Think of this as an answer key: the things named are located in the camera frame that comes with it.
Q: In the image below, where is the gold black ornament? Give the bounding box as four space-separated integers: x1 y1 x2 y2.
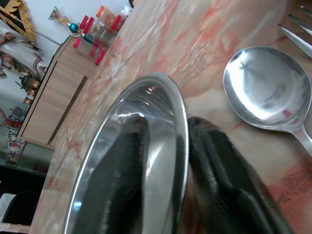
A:
0 0 37 44

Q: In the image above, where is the light wooden cabinet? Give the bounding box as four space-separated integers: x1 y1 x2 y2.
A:
17 36 98 150

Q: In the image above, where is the small metal trophy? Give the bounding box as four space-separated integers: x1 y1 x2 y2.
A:
47 6 69 26

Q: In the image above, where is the steel fork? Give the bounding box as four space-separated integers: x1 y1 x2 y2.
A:
277 4 312 59

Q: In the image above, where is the white robed figurine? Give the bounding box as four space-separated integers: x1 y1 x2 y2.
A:
0 24 47 78

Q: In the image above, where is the clear jar red lid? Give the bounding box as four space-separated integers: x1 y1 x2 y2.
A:
80 16 108 39
73 38 97 58
94 48 107 66
111 14 127 32

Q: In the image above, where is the steel spoon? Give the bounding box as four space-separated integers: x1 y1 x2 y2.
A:
223 46 312 156

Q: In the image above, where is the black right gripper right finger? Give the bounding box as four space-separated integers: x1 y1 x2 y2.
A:
187 116 293 234

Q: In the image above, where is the large steel bowl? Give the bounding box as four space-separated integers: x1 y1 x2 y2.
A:
62 72 190 234

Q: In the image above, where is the black chair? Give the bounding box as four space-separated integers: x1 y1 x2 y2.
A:
0 190 47 226

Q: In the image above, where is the clear jar orange lid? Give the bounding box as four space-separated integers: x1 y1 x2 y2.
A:
96 6 117 25

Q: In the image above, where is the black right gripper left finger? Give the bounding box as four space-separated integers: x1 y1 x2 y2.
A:
73 114 150 234

